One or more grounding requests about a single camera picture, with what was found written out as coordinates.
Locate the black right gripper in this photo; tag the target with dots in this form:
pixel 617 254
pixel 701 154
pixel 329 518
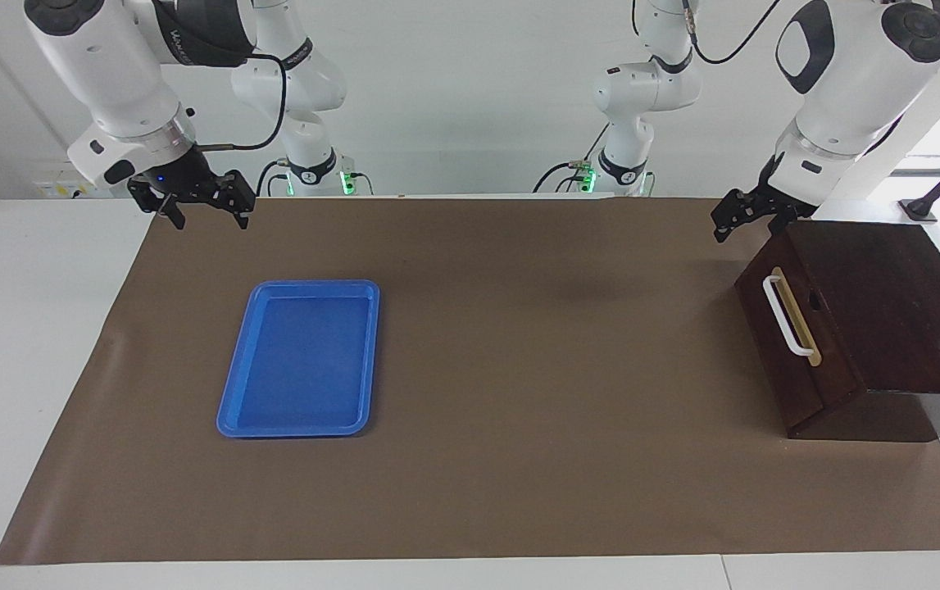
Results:
pixel 187 176

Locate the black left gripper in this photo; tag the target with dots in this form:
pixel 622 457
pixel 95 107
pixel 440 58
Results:
pixel 769 201

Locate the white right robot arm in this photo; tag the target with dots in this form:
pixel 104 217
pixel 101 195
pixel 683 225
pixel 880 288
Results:
pixel 109 65

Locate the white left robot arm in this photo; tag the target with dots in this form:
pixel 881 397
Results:
pixel 855 74

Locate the dark wooden drawer cabinet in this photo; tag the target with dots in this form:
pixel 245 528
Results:
pixel 912 311

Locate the blue plastic tray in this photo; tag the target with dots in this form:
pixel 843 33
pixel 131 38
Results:
pixel 301 360

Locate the brown table mat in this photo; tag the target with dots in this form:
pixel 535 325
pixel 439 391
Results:
pixel 519 369

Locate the white wall socket box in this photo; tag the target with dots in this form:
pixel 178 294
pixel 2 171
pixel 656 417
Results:
pixel 56 187

